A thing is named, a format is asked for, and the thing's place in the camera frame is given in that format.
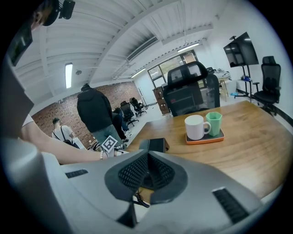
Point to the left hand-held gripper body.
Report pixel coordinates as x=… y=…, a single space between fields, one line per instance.
x=110 y=144

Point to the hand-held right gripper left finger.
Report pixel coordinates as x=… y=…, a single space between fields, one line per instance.
x=91 y=182

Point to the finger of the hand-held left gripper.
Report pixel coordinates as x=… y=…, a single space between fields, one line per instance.
x=122 y=152

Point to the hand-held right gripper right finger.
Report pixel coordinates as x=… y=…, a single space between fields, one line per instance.
x=206 y=198

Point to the person's left forearm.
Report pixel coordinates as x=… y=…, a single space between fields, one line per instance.
x=64 y=148

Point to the black mesh office chair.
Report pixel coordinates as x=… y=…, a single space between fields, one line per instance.
x=190 y=98
x=128 y=114
x=137 y=106
x=270 y=86

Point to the orange tray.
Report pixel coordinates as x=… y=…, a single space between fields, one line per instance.
x=206 y=139

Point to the brown drawer cabinet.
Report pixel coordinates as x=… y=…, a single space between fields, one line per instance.
x=162 y=100

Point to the white mug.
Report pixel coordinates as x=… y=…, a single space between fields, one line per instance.
x=194 y=128

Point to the green hexagonal cup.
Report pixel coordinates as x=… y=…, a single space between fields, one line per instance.
x=214 y=123

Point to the long ceiling light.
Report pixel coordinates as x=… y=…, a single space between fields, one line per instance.
x=188 y=47
x=138 y=72
x=68 y=75

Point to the round ceiling smoke detector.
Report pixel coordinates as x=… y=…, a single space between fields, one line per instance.
x=79 y=72

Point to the black framed window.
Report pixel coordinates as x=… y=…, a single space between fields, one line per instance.
x=169 y=66

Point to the ceiling air conditioner vent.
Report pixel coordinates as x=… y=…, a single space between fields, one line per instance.
x=143 y=48

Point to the light wooden table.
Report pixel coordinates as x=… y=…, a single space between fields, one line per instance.
x=224 y=84

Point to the black television stand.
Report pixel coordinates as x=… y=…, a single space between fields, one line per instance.
x=247 y=89

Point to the person's head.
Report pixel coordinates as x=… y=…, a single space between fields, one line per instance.
x=37 y=19

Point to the black television screen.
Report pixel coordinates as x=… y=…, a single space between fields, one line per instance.
x=241 y=50

